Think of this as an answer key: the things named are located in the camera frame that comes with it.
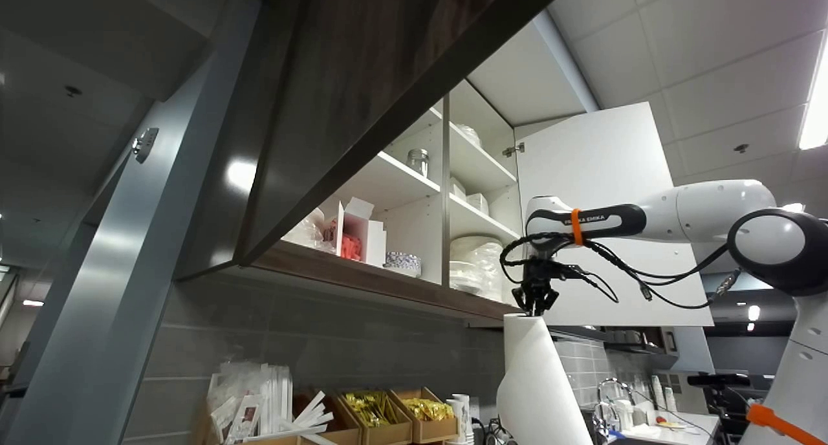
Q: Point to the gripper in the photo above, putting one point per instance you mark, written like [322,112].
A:
[541,270]

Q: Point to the white paper towel roll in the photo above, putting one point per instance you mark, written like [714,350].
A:
[540,387]

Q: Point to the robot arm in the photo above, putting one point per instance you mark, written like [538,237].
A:
[705,209]

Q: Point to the stack of white plates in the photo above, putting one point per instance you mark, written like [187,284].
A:
[475,264]

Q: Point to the chrome tap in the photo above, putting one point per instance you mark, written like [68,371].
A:
[608,400]

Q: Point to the blue patterned bowl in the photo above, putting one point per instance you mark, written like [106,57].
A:
[403,262]

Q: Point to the stack of paper cups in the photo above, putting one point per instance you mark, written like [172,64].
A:
[460,419]

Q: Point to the white cabinet door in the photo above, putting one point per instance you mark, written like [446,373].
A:
[601,173]

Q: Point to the heap of yellow packets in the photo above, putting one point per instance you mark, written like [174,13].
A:
[367,407]
[427,409]

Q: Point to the stack of white cups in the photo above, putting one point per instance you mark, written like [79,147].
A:
[660,393]

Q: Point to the glass jar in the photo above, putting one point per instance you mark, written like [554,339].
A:
[418,162]

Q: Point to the white carton with orange packets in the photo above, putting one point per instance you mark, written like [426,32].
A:
[362,235]

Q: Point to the wooden box of stir sticks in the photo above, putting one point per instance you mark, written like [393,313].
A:
[336,425]

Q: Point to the clear plastic bag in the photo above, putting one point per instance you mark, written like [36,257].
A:
[307,231]

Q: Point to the dark wood cabinet door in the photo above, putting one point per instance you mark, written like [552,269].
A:
[362,96]

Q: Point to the bundle of white stir sticks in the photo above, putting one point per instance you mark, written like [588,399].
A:
[259,393]

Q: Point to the ceiling light panel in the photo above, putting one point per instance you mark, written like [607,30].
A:
[816,102]

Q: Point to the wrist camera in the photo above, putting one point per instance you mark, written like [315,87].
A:
[568,270]

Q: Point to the wall cabinet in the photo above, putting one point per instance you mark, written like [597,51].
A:
[414,193]

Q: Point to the camera on mount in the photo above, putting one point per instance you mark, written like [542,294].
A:
[718,380]

